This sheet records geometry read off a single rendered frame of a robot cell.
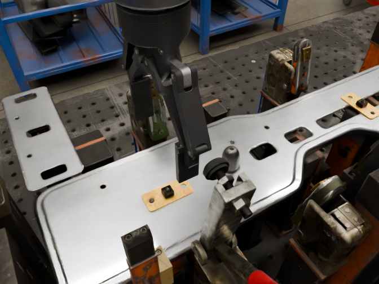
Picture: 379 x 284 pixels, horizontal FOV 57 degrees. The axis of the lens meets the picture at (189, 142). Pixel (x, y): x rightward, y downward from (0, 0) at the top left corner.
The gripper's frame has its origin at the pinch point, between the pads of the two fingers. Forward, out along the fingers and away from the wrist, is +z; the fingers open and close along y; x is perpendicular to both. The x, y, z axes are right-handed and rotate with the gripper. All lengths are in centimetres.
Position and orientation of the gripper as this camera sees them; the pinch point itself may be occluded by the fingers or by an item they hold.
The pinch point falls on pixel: (163, 139)
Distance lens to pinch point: 49.0
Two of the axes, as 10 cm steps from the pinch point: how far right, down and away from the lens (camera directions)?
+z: 0.0, 6.9, 7.2
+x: -8.7, 3.6, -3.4
